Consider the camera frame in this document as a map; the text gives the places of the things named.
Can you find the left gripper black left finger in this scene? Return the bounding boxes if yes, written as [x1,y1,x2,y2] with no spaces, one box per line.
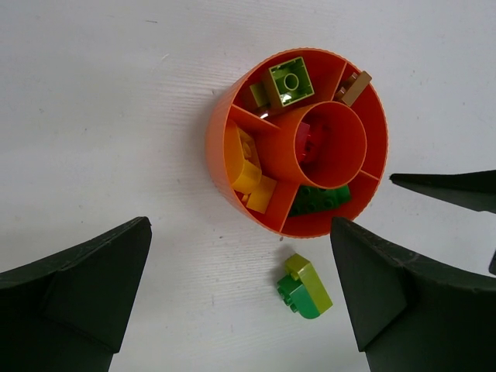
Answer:
[1,216,152,371]

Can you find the orange round divided container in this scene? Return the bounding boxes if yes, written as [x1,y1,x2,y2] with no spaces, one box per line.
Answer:
[205,48,388,238]

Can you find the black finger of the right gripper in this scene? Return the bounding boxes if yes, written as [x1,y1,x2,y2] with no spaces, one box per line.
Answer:
[390,170,495,213]

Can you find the lime square lego brick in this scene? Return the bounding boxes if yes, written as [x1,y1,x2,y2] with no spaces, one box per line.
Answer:
[262,57,315,109]

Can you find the brown studded lego plate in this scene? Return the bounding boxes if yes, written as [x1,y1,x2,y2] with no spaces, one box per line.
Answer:
[334,71,372,107]

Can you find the dark green lego plate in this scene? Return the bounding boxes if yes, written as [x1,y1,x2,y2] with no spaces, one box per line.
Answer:
[288,185,351,217]

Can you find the lime long lego brick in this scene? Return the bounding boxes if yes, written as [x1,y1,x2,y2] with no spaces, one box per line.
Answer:
[248,82,270,111]

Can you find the green curved lego brick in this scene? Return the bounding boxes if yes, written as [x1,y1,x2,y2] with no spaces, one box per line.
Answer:
[277,275,320,319]

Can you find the lime sloped lego brick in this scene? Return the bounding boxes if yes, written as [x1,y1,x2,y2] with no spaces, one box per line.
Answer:
[284,253,332,315]

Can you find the red ridged lego piece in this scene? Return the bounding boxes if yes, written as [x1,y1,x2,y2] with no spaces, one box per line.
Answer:
[294,122,324,164]

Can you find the yellow long lego brick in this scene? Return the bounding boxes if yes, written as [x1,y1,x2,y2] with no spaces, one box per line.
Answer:
[224,119,262,195]

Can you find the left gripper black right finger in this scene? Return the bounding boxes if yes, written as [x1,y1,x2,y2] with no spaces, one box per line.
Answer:
[330,217,495,371]

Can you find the yellow square lego brick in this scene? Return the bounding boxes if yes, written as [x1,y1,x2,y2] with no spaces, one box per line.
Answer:
[242,176,277,214]

